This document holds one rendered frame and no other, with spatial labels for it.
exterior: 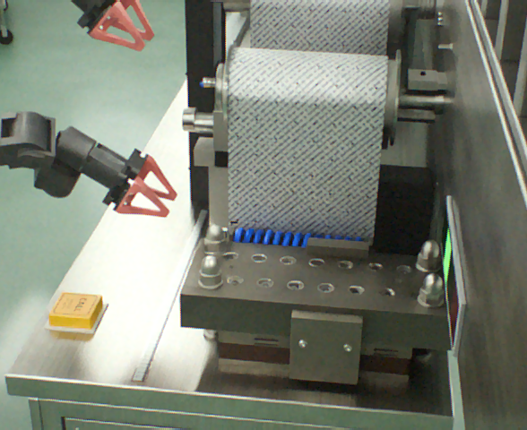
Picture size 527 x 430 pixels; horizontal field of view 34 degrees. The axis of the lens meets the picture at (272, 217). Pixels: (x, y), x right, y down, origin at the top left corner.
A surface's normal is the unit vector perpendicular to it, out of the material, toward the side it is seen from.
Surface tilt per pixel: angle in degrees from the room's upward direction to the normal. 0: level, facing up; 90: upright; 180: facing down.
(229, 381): 0
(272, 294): 0
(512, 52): 90
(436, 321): 90
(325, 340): 90
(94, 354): 0
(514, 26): 90
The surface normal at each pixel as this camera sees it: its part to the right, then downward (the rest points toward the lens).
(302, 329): -0.12, 0.47
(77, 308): 0.02, -0.88
